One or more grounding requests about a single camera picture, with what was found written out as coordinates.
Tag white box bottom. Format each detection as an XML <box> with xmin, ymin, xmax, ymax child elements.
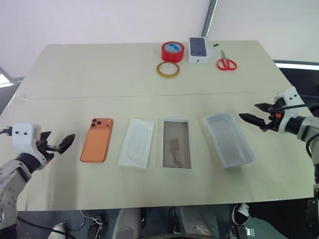
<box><xmin>161</xmin><ymin>119</ymin><xmax>194</xmax><ymax>170</ymax></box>

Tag dark metal pole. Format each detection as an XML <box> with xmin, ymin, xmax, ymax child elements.
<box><xmin>200</xmin><ymin>0</ymin><xmax>218</xmax><ymax>38</ymax></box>

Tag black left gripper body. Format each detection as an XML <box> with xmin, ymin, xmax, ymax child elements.
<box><xmin>36</xmin><ymin>139</ymin><xmax>62</xmax><ymax>164</ymax></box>

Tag white printed phone box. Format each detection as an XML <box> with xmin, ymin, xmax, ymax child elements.
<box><xmin>187</xmin><ymin>36</ymin><xmax>212</xmax><ymax>64</ymax></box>

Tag white box lid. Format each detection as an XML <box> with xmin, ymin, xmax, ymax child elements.
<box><xmin>203</xmin><ymin>112</ymin><xmax>257</xmax><ymax>169</ymax></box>

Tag clear yellowish tape roll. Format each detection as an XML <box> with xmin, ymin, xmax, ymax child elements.
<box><xmin>156</xmin><ymin>62</ymin><xmax>181</xmax><ymax>78</ymax></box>

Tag grey metal frame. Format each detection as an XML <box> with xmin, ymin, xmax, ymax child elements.
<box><xmin>0</xmin><ymin>66</ymin><xmax>24</xmax><ymax>88</ymax></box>

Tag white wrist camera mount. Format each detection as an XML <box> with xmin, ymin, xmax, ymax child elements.
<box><xmin>273</xmin><ymin>86</ymin><xmax>305</xmax><ymax>134</ymax></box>
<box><xmin>11</xmin><ymin>122</ymin><xmax>48</xmax><ymax>165</ymax></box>

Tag white paper insert tray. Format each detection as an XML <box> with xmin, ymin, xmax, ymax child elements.
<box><xmin>118</xmin><ymin>118</ymin><xmax>156</xmax><ymax>169</ymax></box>

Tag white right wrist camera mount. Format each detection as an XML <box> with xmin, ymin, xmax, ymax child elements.
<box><xmin>273</xmin><ymin>86</ymin><xmax>305</xmax><ymax>134</ymax></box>

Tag white floor cable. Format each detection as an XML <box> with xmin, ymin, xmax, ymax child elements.
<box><xmin>79</xmin><ymin>209</ymin><xmax>104</xmax><ymax>231</ymax></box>

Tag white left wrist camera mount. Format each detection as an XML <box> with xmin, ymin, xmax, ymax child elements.
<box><xmin>11</xmin><ymin>122</ymin><xmax>48</xmax><ymax>165</ymax></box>

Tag red handled scissors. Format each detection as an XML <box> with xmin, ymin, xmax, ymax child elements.
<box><xmin>216</xmin><ymin>49</ymin><xmax>238</xmax><ymax>71</ymax></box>

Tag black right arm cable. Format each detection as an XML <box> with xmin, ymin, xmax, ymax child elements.
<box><xmin>269</xmin><ymin>102</ymin><xmax>319</xmax><ymax>118</ymax></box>

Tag orange smartphone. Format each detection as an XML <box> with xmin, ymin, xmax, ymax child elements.
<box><xmin>80</xmin><ymin>118</ymin><xmax>115</xmax><ymax>164</ymax></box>

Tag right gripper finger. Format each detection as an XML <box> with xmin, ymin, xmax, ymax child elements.
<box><xmin>238</xmin><ymin>113</ymin><xmax>266</xmax><ymax>130</ymax></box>
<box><xmin>254</xmin><ymin>102</ymin><xmax>272</xmax><ymax>113</ymax></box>

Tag red tape roll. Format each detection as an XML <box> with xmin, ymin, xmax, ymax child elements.
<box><xmin>160</xmin><ymin>41</ymin><xmax>185</xmax><ymax>63</ymax></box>

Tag black and white sneaker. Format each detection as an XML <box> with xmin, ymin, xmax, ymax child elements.
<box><xmin>231</xmin><ymin>203</ymin><xmax>251</xmax><ymax>226</ymax></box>

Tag black furniture piece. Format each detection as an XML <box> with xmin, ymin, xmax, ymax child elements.
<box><xmin>273</xmin><ymin>59</ymin><xmax>319</xmax><ymax>103</ymax></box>

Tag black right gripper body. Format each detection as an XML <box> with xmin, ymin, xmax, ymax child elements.
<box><xmin>260</xmin><ymin>98</ymin><xmax>285</xmax><ymax>133</ymax></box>

